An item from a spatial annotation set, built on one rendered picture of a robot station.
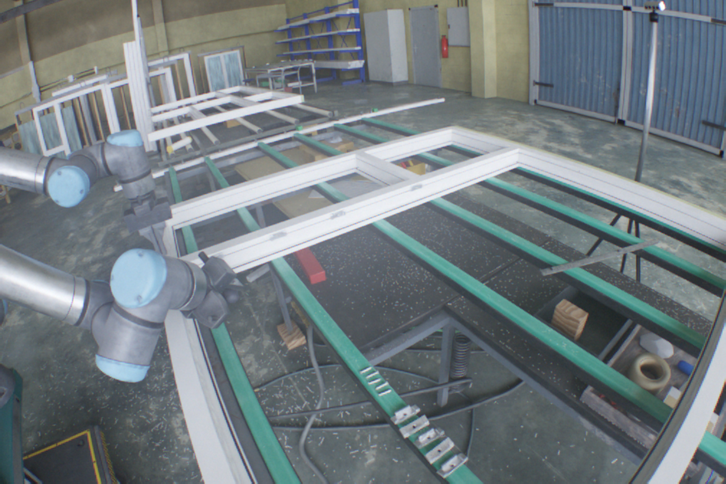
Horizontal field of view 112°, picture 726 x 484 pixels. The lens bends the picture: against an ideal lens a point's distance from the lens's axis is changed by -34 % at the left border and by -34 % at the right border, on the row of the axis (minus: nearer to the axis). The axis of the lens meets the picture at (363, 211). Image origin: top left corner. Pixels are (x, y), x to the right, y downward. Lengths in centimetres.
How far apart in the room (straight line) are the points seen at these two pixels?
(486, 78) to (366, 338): 730
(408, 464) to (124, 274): 126
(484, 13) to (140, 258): 780
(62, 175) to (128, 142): 20
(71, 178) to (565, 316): 125
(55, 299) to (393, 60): 993
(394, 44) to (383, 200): 919
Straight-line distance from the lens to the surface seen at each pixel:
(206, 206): 141
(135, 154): 97
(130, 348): 61
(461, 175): 138
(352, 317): 122
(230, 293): 84
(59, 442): 173
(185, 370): 71
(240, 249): 103
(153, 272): 56
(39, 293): 69
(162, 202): 103
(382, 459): 156
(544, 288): 137
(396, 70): 1030
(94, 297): 72
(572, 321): 109
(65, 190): 88
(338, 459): 158
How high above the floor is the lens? 142
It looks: 27 degrees down
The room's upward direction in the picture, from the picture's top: 6 degrees counter-clockwise
